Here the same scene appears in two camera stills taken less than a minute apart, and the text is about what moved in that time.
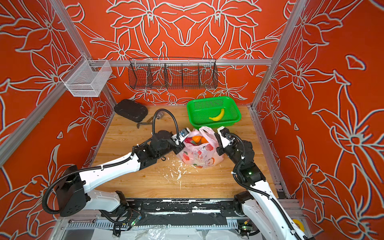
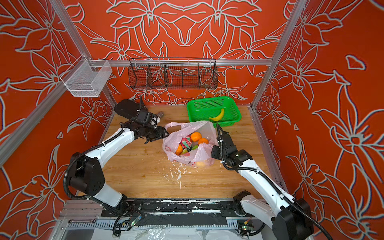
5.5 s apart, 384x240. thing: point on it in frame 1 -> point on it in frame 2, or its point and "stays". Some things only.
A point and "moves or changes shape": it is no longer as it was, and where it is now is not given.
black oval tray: x=131 y=110 stays
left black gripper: x=179 y=147 -> x=161 y=133
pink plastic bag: x=200 y=155 moves or changes shape
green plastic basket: x=200 y=110 stays
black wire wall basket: x=164 y=73 stays
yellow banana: x=219 y=117 stays
